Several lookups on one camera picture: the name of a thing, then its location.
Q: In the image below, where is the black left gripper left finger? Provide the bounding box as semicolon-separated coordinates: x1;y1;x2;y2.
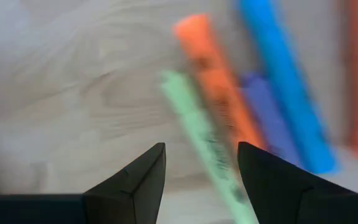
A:
84;142;167;224

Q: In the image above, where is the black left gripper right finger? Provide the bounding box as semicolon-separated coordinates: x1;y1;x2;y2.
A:
237;141;357;224

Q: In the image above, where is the purple highlighter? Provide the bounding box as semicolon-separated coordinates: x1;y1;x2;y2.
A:
239;72;305;169

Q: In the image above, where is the light green highlighter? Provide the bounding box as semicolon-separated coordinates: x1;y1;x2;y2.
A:
159;70;258;224

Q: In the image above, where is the blue highlighter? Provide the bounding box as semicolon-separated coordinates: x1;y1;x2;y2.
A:
235;0;340;175

